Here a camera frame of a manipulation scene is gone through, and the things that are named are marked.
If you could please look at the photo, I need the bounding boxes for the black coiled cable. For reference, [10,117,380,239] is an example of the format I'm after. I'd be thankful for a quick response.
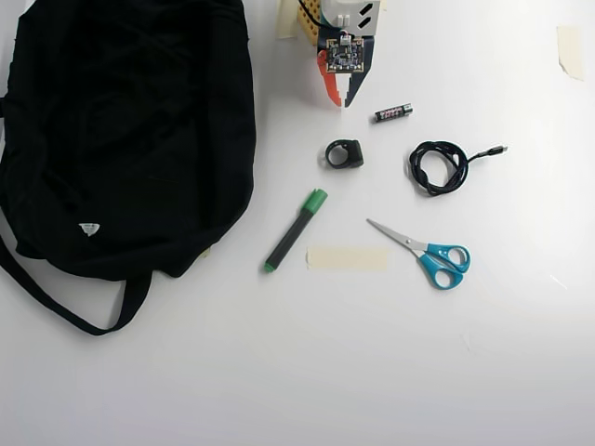
[406,140,509,198]

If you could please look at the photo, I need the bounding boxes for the black fabric bag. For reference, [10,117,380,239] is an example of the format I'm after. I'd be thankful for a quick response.
[0,0,258,336]

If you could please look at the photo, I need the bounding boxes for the blue handled scissors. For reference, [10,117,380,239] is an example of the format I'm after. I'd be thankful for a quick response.
[365,217,472,291]

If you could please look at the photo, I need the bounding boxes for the black plastic ring clip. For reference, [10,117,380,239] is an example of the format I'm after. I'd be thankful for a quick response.
[318,138,365,170]

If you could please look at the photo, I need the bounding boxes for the long beige masking tape strip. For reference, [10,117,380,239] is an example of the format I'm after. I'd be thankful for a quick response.
[306,245,390,273]

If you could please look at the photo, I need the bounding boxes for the green black marker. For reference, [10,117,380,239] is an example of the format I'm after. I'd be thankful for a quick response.
[263,188,329,274]

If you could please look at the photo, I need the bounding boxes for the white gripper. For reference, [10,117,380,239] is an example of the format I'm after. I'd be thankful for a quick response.
[317,0,383,110]

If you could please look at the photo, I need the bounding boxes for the camera circuit board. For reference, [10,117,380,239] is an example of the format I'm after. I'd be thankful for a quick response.
[326,37,365,74]

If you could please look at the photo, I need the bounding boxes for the black battery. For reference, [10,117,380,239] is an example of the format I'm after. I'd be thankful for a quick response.
[372,103,414,125]

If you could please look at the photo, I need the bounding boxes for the black camera cable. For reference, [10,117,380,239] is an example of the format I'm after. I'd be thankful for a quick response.
[296,0,326,29]

